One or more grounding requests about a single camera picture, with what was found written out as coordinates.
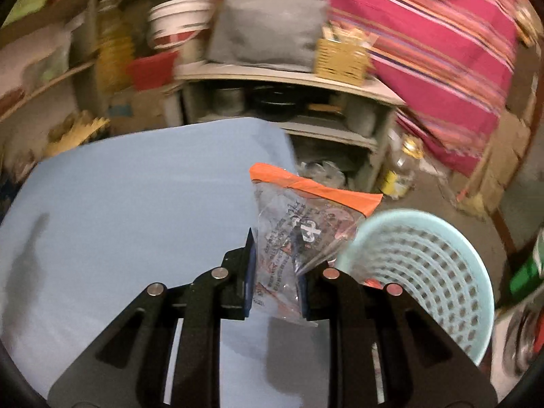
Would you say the dark frying pan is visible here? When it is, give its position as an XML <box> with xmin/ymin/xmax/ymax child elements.
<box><xmin>249</xmin><ymin>87</ymin><xmax>298</xmax><ymax>115</ymax></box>

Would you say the yellow woven basket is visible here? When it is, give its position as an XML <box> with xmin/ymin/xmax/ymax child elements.
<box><xmin>314</xmin><ymin>25</ymin><xmax>370</xmax><ymax>86</ymax></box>

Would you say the cardboard box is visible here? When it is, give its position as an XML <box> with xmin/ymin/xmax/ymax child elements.
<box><xmin>106</xmin><ymin>89</ymin><xmax>171</xmax><ymax>134</ymax></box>

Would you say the green packet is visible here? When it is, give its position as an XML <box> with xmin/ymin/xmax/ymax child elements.
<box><xmin>508</xmin><ymin>229</ymin><xmax>544</xmax><ymax>296</ymax></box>

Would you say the crumpled clear plastic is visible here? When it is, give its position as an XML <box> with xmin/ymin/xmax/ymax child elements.
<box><xmin>300</xmin><ymin>159</ymin><xmax>345</xmax><ymax>190</ymax></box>

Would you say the clear plastic bag orange strip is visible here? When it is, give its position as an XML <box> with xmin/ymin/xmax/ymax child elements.
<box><xmin>249</xmin><ymin>162</ymin><xmax>383</xmax><ymax>328</ymax></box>

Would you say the light teal plastic basket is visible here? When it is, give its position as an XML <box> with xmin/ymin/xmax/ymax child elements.
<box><xmin>336</xmin><ymin>208</ymin><xmax>496</xmax><ymax>366</ymax></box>

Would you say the yellow mesh bundle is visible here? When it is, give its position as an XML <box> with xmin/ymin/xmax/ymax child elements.
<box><xmin>97</xmin><ymin>8</ymin><xmax>137</xmax><ymax>92</ymax></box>

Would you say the plastic bottle with yellow cap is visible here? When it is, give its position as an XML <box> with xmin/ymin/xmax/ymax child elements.
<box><xmin>380</xmin><ymin>136</ymin><xmax>423</xmax><ymax>200</ymax></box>

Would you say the blue table sheet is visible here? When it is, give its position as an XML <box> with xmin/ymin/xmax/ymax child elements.
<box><xmin>0</xmin><ymin>118</ymin><xmax>298</xmax><ymax>408</ymax></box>

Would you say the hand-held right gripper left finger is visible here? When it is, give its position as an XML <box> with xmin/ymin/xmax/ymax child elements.
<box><xmin>48</xmin><ymin>227</ymin><xmax>256</xmax><ymax>408</ymax></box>

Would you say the small white wooden cabinet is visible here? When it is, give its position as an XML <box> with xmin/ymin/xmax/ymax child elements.
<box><xmin>174</xmin><ymin>63</ymin><xmax>406</xmax><ymax>192</ymax></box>

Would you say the pink striped cloth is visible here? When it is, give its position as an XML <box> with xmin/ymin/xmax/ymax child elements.
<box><xmin>212</xmin><ymin>0</ymin><xmax>521</xmax><ymax>177</ymax></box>

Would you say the grey cloth cover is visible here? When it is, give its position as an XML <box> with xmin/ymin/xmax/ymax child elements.
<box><xmin>206</xmin><ymin>0</ymin><xmax>330</xmax><ymax>73</ymax></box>

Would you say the wooden shelf unit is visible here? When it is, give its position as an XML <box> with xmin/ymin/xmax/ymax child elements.
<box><xmin>0</xmin><ymin>0</ymin><xmax>100</xmax><ymax>171</ymax></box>

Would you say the small metal pot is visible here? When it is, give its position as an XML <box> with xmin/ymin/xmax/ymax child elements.
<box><xmin>212</xmin><ymin>87</ymin><xmax>246</xmax><ymax>116</ymax></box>

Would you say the white plastic bucket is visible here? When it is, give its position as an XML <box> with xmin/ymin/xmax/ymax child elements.
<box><xmin>147</xmin><ymin>0</ymin><xmax>213</xmax><ymax>49</ymax></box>

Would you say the red plastic basket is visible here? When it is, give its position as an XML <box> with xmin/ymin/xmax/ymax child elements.
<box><xmin>127</xmin><ymin>51</ymin><xmax>179</xmax><ymax>91</ymax></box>

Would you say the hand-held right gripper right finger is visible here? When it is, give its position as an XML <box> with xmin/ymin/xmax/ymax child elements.
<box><xmin>297</xmin><ymin>268</ymin><xmax>498</xmax><ymax>408</ymax></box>

